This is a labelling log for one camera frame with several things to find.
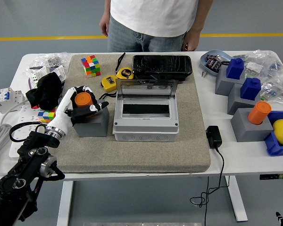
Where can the person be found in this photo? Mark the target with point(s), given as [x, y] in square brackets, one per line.
[151, 16]

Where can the white power strip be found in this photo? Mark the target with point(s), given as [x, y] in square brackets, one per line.
[23, 120]

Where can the small colourful puzzle cube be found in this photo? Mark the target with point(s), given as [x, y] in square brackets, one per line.
[46, 115]

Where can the grey block holder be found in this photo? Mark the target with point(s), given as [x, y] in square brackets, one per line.
[235, 103]
[245, 131]
[224, 84]

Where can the grey electrical box with lid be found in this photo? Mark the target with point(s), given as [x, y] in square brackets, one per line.
[146, 131]

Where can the blue block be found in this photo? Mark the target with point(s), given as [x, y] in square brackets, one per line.
[250, 90]
[235, 69]

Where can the table control panel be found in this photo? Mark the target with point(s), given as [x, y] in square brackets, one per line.
[273, 177]

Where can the grey block with round hole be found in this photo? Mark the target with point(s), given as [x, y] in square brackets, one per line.
[92, 128]

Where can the white printed packaging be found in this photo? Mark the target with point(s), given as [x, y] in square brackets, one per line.
[59, 73]

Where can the yellow tape measure marked 5m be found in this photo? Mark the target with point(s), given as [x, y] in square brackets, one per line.
[125, 73]

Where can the black cloth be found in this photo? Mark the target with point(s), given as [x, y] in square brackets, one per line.
[46, 91]

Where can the white circuit breaker blue switches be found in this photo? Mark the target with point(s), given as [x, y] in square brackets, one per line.
[7, 99]

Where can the white table leg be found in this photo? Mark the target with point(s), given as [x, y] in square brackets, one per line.
[64, 204]
[237, 200]

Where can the clear bags of small parts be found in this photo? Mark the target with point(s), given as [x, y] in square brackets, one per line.
[273, 70]

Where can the blue-grey dish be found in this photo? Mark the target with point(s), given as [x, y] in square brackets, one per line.
[206, 63]

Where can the orange cylinder battery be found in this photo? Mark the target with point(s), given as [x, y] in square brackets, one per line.
[259, 113]
[83, 100]

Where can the clear bags of metal parts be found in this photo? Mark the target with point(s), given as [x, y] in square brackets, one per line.
[49, 60]

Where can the person's left forearm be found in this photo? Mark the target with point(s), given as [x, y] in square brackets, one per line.
[202, 14]

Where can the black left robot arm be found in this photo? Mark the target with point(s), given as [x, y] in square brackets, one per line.
[26, 160]

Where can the grey-brown mat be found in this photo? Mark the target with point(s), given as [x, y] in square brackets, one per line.
[132, 155]

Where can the large colourful puzzle cube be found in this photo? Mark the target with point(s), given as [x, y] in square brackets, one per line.
[90, 66]

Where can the yellow tape measure with sticker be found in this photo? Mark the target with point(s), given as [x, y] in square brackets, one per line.
[109, 83]

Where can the person's right hand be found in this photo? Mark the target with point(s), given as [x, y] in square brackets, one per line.
[103, 27]

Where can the black glossy enclosure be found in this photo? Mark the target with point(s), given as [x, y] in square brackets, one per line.
[160, 64]

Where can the dark purple circuit board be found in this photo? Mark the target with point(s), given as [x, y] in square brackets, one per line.
[211, 61]
[219, 64]

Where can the blue plastic bin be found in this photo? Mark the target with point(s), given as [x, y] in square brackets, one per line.
[276, 146]

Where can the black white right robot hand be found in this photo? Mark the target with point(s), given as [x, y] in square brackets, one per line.
[280, 220]

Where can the person's right forearm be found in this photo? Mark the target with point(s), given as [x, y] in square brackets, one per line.
[106, 9]

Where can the person's left hand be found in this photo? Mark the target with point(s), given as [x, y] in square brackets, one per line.
[192, 40]

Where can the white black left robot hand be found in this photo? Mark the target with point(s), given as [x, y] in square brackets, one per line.
[61, 113]

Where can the black power adapter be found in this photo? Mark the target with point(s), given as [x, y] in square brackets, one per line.
[214, 137]

